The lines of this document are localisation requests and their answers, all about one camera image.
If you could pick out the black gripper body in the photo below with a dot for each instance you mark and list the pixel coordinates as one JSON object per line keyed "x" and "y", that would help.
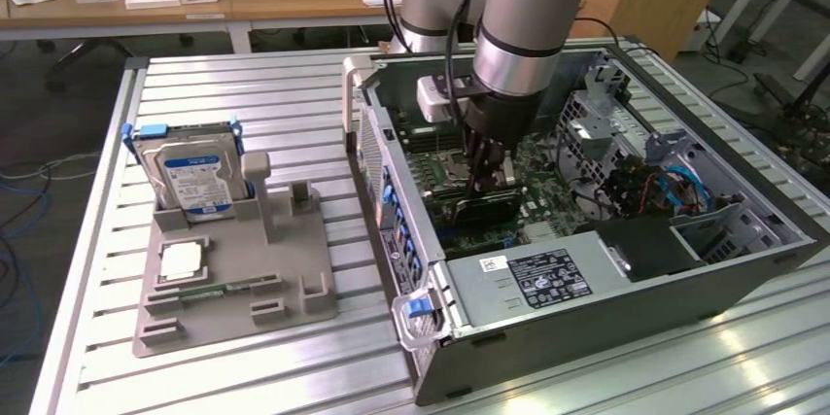
{"x": 502, "y": 116}

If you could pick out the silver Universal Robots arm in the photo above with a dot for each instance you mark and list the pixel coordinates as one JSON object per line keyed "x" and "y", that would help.
{"x": 524, "y": 21}

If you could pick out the metal CPU socket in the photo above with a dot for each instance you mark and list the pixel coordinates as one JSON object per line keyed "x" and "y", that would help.
{"x": 450, "y": 167}

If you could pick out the green Dell motherboard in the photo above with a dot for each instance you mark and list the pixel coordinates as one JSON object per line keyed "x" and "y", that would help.
{"x": 551, "y": 191}

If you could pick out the silver chipset heatsink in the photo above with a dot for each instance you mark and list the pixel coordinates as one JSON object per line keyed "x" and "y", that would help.
{"x": 539, "y": 231}

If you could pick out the metal disk bay cage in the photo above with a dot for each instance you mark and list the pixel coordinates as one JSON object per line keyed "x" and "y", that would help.
{"x": 603, "y": 128}

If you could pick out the grey power supply unit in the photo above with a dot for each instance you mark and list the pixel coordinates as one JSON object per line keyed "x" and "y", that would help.
{"x": 506, "y": 288}

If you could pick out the blue case latch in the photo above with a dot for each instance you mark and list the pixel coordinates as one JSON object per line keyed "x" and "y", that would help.
{"x": 416, "y": 308}

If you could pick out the grey plastic parts rack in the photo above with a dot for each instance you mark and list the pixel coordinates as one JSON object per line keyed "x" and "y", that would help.
{"x": 291, "y": 250}

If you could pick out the wooden cabinet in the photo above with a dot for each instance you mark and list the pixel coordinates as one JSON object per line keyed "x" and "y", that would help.
{"x": 681, "y": 2}

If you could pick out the grey open PC case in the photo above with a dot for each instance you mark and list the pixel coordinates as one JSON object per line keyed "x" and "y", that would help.
{"x": 583, "y": 337}

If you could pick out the hard disk in blue carrier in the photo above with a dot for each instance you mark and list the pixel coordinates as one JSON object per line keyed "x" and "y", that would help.
{"x": 195, "y": 177}

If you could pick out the green RAM stick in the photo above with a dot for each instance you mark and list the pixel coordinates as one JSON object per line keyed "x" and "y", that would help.
{"x": 220, "y": 287}

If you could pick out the silver CPU chip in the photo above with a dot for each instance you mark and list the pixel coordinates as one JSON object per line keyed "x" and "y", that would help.
{"x": 181, "y": 259}

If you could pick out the black office chair base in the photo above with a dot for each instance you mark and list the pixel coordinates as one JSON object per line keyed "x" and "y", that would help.
{"x": 71, "y": 62}

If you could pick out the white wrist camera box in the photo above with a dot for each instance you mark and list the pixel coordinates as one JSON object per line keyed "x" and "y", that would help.
{"x": 435, "y": 99}

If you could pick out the grey disk bay bracket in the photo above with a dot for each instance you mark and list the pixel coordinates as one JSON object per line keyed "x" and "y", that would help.
{"x": 746, "y": 230}

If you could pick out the white desk frame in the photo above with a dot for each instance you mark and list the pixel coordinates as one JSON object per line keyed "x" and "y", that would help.
{"x": 814, "y": 58}

